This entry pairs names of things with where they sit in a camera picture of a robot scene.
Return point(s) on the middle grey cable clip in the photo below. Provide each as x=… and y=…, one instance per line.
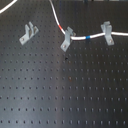
x=67, y=41

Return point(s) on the left grey cable clip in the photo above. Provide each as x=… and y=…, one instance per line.
x=30, y=31

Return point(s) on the grey cable clip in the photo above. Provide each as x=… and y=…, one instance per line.
x=30, y=31
x=107, y=30
x=67, y=41

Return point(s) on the right grey cable clip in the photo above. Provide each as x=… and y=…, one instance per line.
x=107, y=30

